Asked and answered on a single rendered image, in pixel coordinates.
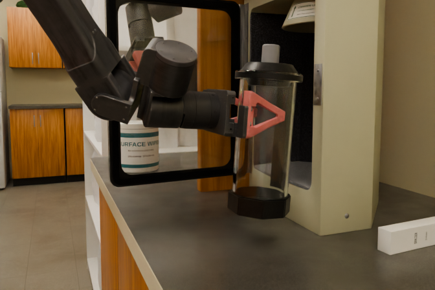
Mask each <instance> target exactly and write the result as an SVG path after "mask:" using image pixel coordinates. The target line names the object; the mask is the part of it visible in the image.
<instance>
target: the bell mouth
mask: <svg viewBox="0 0 435 290"><path fill-rule="evenodd" d="M282 29H283V30H286V31H290V32H301V33H315V0H294V1H293V4H292V5H291V8H290V10H289V12H288V15H287V17H286V19H285V21H284V24H283V26H282Z"/></svg>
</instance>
